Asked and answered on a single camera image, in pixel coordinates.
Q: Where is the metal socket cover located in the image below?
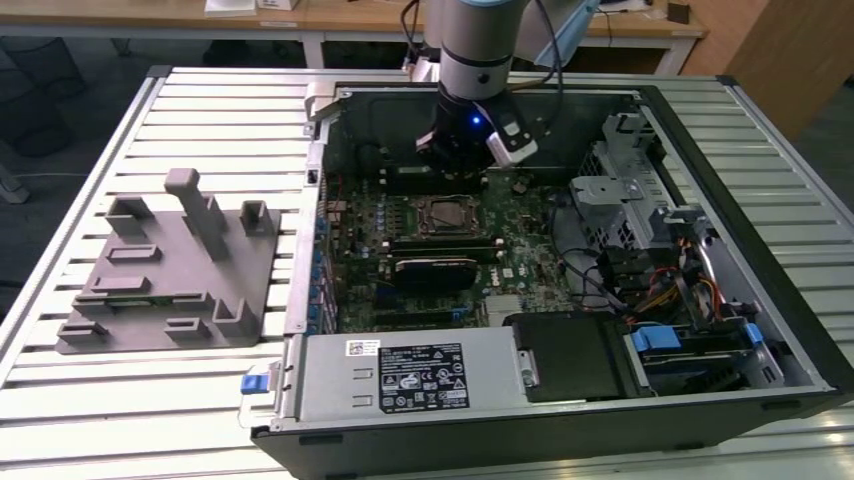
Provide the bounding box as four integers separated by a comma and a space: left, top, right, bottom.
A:
417, 197, 482, 235

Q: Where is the CPU socket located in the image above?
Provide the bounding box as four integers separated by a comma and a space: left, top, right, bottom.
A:
413, 195, 485, 237

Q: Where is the green motherboard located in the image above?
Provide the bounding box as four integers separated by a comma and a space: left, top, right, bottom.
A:
317, 168, 583, 335

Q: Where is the silver drive cage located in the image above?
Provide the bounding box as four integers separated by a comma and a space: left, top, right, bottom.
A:
569, 112, 675, 251

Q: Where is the pale blue teach pendant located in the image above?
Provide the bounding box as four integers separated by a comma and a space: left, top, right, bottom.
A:
536, 0, 601, 69

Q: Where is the silver chipset heatsink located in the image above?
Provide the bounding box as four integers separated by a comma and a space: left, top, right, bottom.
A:
484, 293, 523, 317

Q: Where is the short black expansion slot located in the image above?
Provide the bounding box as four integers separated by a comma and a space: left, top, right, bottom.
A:
372, 312, 449, 327

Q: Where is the blue disk carrier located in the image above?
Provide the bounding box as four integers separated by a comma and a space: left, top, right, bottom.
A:
629, 323, 679, 354

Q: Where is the silver power supply unit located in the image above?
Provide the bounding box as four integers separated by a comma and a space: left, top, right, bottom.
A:
292, 327, 528, 421

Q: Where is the grey parts rack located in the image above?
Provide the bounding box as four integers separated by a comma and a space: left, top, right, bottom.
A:
53, 167, 285, 356

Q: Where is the wooden cabinet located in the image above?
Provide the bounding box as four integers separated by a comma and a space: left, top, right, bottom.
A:
683, 0, 854, 141

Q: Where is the green RAM stick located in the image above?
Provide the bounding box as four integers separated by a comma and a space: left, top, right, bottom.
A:
105, 296, 205, 307

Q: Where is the black PC case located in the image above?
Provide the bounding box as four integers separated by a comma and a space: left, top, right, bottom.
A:
249, 82, 854, 480

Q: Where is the grey desk foot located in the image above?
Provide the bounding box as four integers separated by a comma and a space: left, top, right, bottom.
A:
0, 164, 31, 204

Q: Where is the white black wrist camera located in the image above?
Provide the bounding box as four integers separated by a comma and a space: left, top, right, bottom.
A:
484, 107, 539, 166

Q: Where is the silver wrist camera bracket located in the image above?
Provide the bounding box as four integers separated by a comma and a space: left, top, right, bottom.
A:
402, 42, 442, 84

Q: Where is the black camera cable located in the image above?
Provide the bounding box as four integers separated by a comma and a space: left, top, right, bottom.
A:
531, 0, 568, 142

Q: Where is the black cable bundle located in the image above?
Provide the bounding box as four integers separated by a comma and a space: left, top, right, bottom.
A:
556, 244, 641, 314

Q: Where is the coloured power wire bundle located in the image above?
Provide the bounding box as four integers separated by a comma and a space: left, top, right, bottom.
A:
625, 237, 725, 321

